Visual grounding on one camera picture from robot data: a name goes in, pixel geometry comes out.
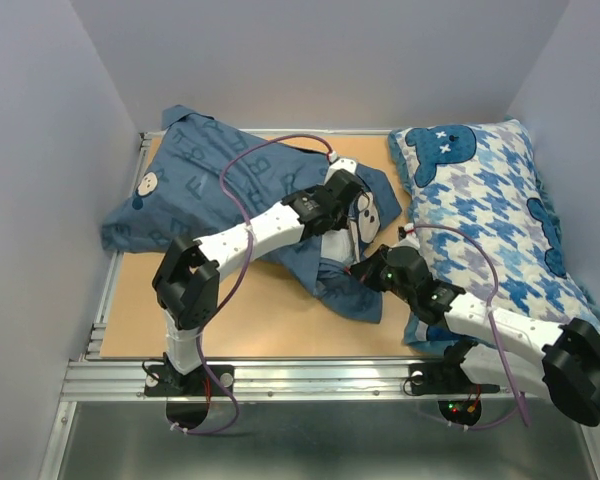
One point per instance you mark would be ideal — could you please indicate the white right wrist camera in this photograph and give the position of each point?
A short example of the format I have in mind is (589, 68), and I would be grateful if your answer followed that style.
(404, 232)

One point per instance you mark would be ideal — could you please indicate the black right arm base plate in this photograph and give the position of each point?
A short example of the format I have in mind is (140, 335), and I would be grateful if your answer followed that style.
(439, 378)

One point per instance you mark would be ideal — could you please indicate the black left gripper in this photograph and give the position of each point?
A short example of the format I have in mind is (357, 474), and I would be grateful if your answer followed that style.
(341, 221)

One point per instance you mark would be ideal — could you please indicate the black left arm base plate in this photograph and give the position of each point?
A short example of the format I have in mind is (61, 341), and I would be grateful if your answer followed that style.
(162, 381)

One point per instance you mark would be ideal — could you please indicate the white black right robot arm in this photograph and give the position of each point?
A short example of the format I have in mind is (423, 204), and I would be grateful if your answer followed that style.
(557, 362)

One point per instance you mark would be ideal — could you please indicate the white pillow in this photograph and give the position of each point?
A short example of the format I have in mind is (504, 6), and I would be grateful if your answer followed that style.
(339, 246)

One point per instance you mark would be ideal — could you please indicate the blue houndstooth bear pillow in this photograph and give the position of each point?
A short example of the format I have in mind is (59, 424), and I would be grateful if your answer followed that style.
(485, 221)

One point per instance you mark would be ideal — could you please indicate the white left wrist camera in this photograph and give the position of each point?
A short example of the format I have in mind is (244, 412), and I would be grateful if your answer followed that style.
(343, 163)

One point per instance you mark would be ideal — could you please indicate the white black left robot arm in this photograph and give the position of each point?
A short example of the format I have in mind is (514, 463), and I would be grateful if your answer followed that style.
(188, 278)

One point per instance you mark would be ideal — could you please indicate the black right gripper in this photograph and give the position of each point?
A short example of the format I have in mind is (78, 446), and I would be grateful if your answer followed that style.
(365, 271)

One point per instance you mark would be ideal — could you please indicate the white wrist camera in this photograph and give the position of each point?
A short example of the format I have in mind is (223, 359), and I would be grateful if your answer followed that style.
(343, 163)
(404, 232)

